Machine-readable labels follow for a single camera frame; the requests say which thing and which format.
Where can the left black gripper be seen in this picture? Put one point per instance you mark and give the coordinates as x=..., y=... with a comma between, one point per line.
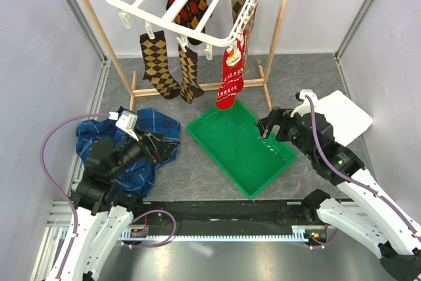
x=162, y=148

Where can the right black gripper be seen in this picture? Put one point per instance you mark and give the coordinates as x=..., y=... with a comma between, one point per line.
x=281, y=116

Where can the red christmas sock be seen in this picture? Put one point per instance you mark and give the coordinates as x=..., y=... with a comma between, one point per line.
x=232, y=78

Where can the brown yellow argyle sock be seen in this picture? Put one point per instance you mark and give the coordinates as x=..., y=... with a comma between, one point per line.
x=190, y=89
x=155, y=58

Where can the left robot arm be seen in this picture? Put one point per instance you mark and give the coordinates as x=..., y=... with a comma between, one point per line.
x=101, y=212

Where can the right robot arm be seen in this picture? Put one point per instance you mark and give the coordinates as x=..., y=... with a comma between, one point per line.
x=386, y=230

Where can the green plastic tray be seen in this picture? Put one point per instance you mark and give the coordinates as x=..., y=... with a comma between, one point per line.
x=232, y=140

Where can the blue plaid shirt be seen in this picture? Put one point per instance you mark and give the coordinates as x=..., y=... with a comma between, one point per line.
x=100, y=147

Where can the black red argyle sock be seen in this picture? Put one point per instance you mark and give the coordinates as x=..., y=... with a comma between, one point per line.
x=191, y=14

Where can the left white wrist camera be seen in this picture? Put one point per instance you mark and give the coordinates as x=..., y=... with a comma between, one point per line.
x=126, y=122

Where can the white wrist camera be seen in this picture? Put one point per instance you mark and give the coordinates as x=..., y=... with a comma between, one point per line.
x=306, y=97
x=126, y=122

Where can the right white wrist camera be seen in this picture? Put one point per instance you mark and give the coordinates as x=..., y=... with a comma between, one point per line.
x=306, y=97

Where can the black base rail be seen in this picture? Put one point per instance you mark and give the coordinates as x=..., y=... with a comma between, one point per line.
x=229, y=218

